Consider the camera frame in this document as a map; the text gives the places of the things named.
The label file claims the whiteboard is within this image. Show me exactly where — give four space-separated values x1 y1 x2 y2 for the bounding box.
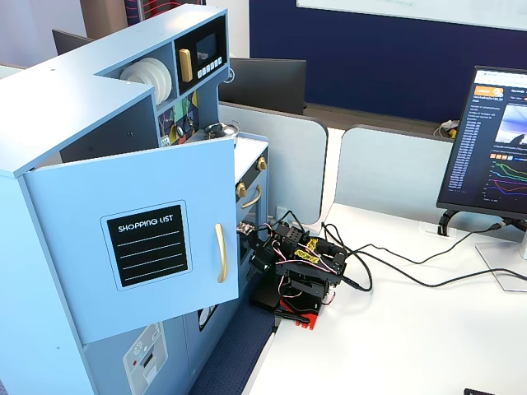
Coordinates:
296 0 527 32

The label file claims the white yellow cable bundle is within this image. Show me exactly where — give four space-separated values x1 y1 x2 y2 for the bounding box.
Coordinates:
432 118 460 140

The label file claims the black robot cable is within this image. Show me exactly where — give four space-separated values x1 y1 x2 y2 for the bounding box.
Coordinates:
319 220 527 289
320 221 527 294

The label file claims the shopping list fridge door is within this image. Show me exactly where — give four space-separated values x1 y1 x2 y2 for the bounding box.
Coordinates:
22 137 240 346

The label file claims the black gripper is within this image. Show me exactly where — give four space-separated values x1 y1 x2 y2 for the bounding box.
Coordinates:
246 226 278 284

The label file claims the red table clamp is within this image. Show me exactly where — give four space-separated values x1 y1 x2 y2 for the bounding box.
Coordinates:
279 298 320 331

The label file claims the blue oven door with window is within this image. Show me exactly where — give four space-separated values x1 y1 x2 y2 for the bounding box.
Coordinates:
236 179 269 268

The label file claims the black cable bracket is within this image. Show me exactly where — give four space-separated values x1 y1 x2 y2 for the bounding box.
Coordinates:
437 208 458 238

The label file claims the black monitor back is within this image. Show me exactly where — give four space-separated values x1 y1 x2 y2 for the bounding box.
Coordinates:
52 28 96 57
227 57 308 116

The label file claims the steel pot with lid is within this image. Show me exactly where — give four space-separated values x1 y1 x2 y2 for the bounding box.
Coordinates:
204 120 241 142

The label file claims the blue toy kitchen unit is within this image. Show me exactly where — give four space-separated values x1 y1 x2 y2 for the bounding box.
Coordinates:
0 3 271 395

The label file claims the grey desk divider panel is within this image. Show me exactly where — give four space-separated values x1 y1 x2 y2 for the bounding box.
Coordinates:
217 102 329 225
335 124 455 221

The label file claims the ice dispenser fridge door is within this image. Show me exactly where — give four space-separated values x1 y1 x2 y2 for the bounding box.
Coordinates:
81 315 191 395

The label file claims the white toy plate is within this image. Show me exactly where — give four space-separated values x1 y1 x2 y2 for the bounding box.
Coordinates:
119 57 164 106
155 61 169 107
162 65 173 104

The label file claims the dishwasher print cabinet door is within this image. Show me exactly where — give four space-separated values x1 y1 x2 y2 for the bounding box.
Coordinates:
183 303 222 395

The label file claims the computer monitor with lit screen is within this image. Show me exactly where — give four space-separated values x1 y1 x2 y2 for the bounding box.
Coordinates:
436 65 527 219

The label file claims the silver monitor stand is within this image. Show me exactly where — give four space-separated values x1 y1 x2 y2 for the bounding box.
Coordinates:
475 228 527 294

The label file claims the black toy microwave door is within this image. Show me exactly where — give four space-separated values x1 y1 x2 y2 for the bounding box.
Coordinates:
173 16 229 98

